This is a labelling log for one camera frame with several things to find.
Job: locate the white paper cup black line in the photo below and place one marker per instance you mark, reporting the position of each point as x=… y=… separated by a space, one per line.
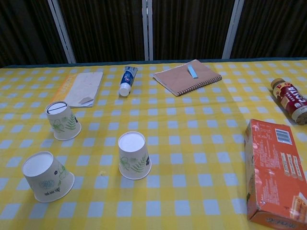
x=63 y=123

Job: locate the white paper cup blue print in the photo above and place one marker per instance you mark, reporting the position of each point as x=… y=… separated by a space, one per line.
x=45 y=182

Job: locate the light blue sticky strip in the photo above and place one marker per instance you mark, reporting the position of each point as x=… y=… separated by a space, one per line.
x=192 y=71

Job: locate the orange biscuit box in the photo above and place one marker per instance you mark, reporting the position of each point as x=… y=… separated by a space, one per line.
x=273 y=172

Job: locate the red Costa coffee bottle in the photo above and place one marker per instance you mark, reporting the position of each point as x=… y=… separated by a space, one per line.
x=291 y=100

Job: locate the orange and white booklet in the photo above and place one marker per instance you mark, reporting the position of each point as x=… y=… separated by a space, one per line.
x=80 y=89

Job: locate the yellow checkered tablecloth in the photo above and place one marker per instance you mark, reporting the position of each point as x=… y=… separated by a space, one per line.
x=192 y=143

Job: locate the brown spiral notebook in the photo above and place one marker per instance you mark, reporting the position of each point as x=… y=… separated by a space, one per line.
x=184 y=77

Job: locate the white paper cup green leaves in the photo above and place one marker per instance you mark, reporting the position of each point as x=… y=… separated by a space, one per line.
x=134 y=158

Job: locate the blue white toothpaste tube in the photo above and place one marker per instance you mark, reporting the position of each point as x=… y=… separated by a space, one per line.
x=127 y=80

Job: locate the white screen frame post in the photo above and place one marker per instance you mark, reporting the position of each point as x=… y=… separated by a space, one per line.
x=230 y=28
x=62 y=31
x=147 y=30

